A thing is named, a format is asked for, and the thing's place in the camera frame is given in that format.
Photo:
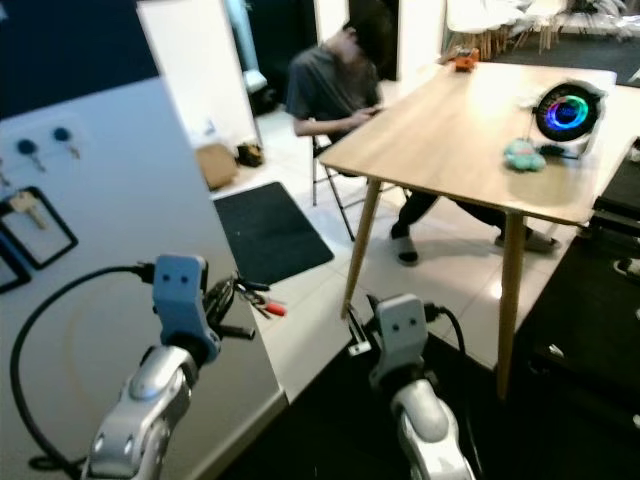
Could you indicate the black drawer cabinet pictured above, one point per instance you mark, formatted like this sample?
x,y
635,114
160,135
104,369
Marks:
x,y
580,350

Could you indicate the light wooden table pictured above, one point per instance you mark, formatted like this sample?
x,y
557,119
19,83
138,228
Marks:
x,y
450,130

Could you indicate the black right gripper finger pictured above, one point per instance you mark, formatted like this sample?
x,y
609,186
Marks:
x,y
360,343
355,313

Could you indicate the white crumpled cloth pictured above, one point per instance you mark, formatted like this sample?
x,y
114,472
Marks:
x,y
530,97

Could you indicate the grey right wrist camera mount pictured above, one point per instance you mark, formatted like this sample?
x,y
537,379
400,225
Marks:
x,y
400,330

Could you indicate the white chair with wooden legs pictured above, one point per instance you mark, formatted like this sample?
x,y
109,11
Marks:
x,y
490,12

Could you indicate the keys with red tag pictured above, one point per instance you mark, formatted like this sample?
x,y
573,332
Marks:
x,y
265,307

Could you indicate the black floor mat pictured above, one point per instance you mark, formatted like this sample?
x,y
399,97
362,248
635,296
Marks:
x,y
270,235

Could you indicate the teal plush toy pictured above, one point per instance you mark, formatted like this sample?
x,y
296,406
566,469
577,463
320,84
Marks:
x,y
525,156

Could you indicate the seated person in grey shirt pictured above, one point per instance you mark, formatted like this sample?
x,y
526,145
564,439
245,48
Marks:
x,y
325,85

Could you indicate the black framed card holder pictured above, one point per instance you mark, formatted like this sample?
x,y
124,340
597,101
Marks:
x,y
10,265
47,238

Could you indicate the small black floor object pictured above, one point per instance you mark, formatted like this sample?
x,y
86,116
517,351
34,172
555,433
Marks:
x,y
250,155

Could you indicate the dark blue round wall hook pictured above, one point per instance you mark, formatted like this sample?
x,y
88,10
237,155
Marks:
x,y
27,148
62,135

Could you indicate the silver key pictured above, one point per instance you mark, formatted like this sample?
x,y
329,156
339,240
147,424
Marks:
x,y
28,207

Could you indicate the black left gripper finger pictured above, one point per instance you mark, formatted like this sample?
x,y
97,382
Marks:
x,y
245,288
238,330

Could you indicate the black folding chair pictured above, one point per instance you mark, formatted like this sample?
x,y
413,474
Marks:
x,y
320,165

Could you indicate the round speaker with rainbow light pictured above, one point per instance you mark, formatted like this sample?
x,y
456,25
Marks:
x,y
567,113

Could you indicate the small orange toy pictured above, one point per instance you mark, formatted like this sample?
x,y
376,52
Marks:
x,y
464,60

